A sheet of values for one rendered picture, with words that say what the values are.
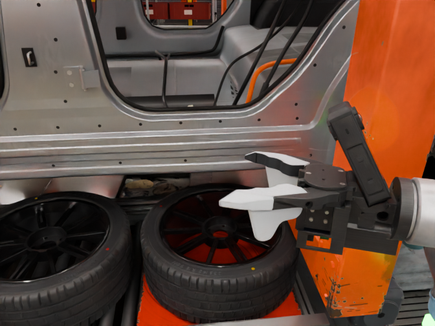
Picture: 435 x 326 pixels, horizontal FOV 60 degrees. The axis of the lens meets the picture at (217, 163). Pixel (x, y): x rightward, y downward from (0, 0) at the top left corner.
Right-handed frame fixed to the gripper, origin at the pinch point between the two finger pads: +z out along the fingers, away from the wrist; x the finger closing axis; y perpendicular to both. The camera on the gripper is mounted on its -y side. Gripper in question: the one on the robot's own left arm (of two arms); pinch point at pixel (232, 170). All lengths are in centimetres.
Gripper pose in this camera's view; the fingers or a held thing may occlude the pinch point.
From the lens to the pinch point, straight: 46.1
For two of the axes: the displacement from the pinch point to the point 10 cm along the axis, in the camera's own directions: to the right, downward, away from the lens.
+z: -9.7, -1.2, 2.2
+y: -0.3, 9.3, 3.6
